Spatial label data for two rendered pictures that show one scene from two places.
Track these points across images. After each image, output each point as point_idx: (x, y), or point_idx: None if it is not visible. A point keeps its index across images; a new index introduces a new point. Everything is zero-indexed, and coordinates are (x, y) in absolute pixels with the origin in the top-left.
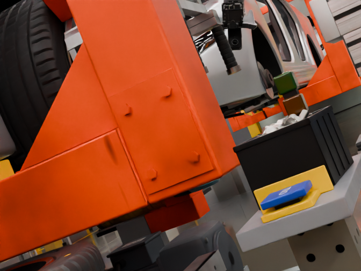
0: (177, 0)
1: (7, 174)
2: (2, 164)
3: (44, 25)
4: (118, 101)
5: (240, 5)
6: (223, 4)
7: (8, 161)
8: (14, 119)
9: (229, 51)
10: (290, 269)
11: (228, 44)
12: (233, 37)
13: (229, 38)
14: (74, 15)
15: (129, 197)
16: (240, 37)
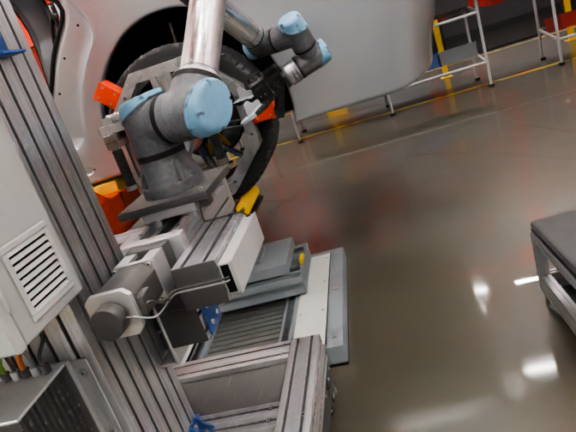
0: (112, 135)
1: (112, 189)
2: (109, 184)
3: (109, 111)
4: None
5: (297, 63)
6: (259, 73)
7: (114, 182)
8: None
9: (212, 147)
10: (338, 298)
11: (211, 140)
12: (275, 105)
13: (274, 104)
14: None
15: None
16: (277, 109)
